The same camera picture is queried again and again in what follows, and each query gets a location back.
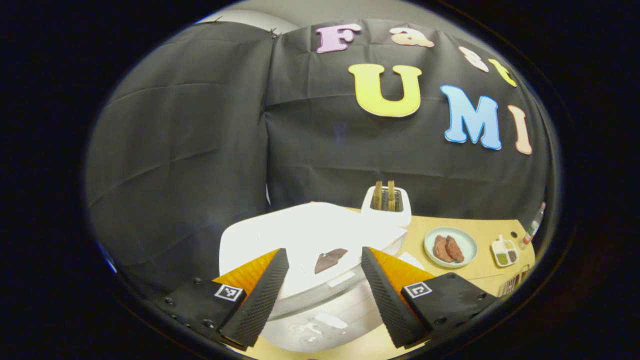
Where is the white toaster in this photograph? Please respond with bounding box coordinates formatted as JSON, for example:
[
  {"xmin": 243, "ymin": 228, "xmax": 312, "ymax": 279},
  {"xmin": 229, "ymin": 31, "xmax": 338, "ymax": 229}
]
[{"xmin": 361, "ymin": 185, "xmax": 412, "ymax": 228}]

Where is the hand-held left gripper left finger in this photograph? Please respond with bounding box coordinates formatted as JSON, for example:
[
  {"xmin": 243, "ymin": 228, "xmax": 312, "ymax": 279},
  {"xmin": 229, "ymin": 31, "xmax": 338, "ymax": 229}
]
[{"xmin": 156, "ymin": 248, "xmax": 290, "ymax": 351}]

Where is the wire chopstick holder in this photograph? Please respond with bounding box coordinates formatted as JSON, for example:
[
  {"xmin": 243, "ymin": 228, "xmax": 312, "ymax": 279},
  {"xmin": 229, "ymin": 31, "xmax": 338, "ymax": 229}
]
[{"xmin": 498, "ymin": 265, "xmax": 531, "ymax": 297}]

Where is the white divided dish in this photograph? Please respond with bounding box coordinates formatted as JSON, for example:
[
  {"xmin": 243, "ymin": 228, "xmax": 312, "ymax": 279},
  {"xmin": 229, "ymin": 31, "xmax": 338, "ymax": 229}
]
[{"xmin": 491, "ymin": 235, "xmax": 519, "ymax": 268}]

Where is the pale green plate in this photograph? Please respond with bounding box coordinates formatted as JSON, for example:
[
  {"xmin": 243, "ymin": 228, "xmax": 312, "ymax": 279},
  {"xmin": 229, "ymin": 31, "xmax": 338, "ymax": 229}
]
[{"xmin": 423, "ymin": 226, "xmax": 478, "ymax": 269}]

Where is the red meat slice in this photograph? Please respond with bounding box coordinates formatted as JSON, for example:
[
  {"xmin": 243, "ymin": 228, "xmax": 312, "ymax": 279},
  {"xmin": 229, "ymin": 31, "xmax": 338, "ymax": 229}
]
[
  {"xmin": 446, "ymin": 235, "xmax": 465, "ymax": 263},
  {"xmin": 433, "ymin": 235, "xmax": 452, "ymax": 264}
]

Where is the white rice cooker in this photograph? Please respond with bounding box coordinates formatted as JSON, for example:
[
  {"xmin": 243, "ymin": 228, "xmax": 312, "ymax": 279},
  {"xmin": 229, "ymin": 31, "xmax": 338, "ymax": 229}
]
[{"xmin": 219, "ymin": 201, "xmax": 408, "ymax": 353}]

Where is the clear water bottle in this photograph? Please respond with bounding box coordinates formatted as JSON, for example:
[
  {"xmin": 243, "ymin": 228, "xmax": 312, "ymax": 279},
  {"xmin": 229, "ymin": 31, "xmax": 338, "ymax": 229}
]
[{"xmin": 520, "ymin": 201, "xmax": 547, "ymax": 250}]

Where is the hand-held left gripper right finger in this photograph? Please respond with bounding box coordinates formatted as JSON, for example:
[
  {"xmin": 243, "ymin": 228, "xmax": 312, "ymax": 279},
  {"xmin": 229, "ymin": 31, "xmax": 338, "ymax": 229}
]
[{"xmin": 361, "ymin": 246, "xmax": 498, "ymax": 349}]

